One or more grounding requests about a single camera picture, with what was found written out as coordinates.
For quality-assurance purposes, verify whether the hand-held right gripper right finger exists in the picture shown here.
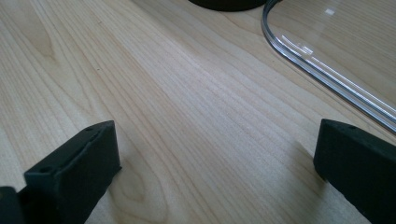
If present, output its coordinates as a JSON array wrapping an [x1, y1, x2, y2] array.
[[313, 119, 396, 224]]

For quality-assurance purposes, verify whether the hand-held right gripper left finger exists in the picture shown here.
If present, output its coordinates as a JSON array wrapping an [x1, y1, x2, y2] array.
[[18, 119, 122, 224]]

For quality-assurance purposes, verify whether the clear plastic tray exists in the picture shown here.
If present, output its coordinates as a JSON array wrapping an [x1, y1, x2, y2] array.
[[261, 0, 396, 135]]

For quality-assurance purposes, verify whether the black round object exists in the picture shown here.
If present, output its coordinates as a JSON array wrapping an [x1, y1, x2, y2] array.
[[188, 0, 269, 13]]

